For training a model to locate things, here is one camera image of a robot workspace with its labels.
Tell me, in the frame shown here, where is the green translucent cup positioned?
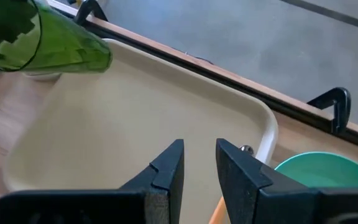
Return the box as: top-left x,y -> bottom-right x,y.
0,0 -> 113,74

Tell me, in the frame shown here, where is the black table clamp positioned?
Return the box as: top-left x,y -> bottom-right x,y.
306,87 -> 352,134
73,0 -> 109,26

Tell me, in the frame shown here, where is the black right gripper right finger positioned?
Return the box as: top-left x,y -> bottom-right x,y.
216,138 -> 358,224

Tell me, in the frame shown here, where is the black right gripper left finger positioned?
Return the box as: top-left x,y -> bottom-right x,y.
0,138 -> 185,224

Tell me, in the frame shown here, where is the teal plastic plate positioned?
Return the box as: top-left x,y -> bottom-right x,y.
274,151 -> 358,189

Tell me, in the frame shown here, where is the beige plastic tray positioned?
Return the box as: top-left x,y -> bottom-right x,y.
3,38 -> 279,224

